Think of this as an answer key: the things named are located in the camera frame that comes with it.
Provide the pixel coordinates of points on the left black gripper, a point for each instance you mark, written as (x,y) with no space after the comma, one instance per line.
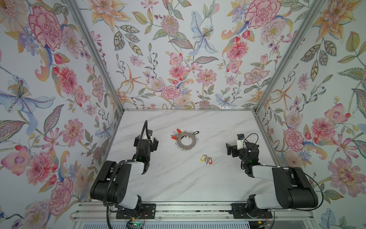
(153,146)

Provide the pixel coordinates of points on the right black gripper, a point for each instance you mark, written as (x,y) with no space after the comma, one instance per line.
(230,149)

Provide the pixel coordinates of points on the yellow key tag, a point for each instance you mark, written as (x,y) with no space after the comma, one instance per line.
(204,159)

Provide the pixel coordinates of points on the round steel key organizer disc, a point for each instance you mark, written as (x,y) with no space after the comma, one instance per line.
(186,140)

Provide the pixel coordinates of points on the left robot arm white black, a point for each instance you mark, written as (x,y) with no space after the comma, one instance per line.
(111,185)

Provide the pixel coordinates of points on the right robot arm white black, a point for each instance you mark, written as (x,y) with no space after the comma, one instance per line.
(290,190)

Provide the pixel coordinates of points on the red capped key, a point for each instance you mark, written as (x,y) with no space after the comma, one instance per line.
(176,134)

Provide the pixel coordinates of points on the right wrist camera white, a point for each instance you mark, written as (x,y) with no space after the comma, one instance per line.
(240,143)

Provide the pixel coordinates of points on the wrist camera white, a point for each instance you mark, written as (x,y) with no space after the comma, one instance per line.
(240,143)
(148,134)

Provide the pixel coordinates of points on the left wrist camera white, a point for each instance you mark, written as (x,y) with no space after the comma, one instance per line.
(148,134)

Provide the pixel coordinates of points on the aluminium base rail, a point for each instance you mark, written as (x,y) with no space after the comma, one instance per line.
(190,211)

